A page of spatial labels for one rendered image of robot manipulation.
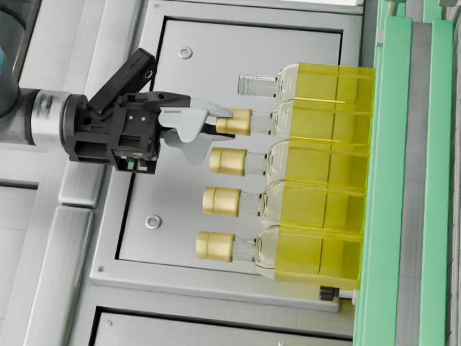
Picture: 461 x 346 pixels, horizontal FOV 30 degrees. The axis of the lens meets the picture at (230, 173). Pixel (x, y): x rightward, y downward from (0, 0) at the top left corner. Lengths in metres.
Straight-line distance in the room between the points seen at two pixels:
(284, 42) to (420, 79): 0.38
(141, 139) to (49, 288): 0.26
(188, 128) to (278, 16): 0.34
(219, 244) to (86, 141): 0.22
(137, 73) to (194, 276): 0.28
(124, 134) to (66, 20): 0.41
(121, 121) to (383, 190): 0.35
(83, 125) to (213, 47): 0.30
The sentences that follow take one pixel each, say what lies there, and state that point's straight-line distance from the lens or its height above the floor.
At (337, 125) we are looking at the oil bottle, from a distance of 1.08.
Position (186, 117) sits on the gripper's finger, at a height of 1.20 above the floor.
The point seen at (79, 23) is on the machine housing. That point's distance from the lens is 1.45.
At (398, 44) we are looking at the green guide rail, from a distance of 1.02.
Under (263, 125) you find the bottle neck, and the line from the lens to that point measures 1.10.
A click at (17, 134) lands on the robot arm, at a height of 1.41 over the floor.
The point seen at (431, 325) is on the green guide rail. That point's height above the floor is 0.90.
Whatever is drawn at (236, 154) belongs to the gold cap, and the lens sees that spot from 1.08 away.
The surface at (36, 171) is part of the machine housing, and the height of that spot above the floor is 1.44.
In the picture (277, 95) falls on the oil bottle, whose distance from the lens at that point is 1.13.
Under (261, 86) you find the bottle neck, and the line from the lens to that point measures 1.13.
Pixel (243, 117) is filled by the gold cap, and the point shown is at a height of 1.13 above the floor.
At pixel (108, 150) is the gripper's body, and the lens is 1.09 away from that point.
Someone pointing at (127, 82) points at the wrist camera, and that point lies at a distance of 1.14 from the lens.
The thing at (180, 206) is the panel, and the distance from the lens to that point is 1.21.
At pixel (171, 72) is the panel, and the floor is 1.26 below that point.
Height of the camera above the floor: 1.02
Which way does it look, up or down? 6 degrees up
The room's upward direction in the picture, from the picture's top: 84 degrees counter-clockwise
